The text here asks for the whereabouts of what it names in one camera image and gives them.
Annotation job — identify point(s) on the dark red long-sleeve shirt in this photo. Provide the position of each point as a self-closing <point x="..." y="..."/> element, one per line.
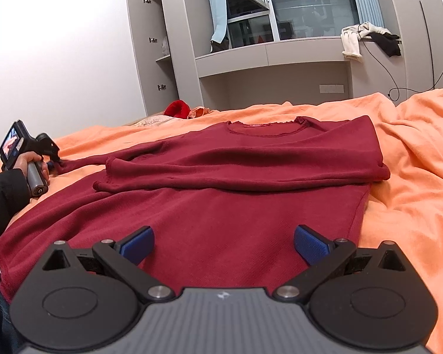
<point x="221" y="214"/>

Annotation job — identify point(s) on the window with grey frame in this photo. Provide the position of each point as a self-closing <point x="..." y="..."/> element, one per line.
<point x="280" y="3"/>

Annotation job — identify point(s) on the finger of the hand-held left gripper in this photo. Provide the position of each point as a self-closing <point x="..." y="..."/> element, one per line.
<point x="53" y="165"/>

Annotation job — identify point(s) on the grey window ledge cabinet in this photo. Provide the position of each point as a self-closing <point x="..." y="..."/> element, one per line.
<point x="269" y="57"/>

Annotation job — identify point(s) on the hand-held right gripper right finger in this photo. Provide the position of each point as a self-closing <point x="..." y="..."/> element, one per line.
<point x="312" y="245"/>

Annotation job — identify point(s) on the small orange cloth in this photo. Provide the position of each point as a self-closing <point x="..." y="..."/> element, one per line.
<point x="200" y="111"/>

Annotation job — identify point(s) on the white wall socket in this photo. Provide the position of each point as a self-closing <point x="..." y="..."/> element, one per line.
<point x="331" y="88"/>

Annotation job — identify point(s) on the white bag on shelf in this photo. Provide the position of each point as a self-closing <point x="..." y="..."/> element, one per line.
<point x="165" y="47"/>

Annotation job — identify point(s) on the orange blanket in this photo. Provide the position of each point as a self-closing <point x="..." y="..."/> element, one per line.
<point x="409" y="191"/>

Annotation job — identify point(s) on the person's left hand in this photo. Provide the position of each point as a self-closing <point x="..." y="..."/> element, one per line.
<point x="24" y="164"/>

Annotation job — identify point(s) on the black garment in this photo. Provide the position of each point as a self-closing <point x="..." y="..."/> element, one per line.
<point x="387" y="42"/>

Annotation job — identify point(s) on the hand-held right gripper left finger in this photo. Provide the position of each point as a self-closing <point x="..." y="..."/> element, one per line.
<point x="138" y="245"/>

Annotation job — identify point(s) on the person's left forearm black sleeve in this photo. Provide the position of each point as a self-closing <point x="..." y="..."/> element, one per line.
<point x="3" y="202"/>

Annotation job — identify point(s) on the bright red plush cloth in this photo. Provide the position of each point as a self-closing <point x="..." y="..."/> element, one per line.
<point x="177" y="109"/>

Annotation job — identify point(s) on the pale patterned pillow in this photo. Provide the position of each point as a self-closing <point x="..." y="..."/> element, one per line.
<point x="151" y="121"/>

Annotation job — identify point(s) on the light blue curtain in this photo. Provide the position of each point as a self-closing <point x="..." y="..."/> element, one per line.
<point x="219" y="7"/>

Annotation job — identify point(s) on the white garment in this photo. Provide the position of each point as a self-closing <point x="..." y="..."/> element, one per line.
<point x="350" y="40"/>

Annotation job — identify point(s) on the grey open wardrobe door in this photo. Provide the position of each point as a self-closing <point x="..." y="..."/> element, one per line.
<point x="149" y="55"/>

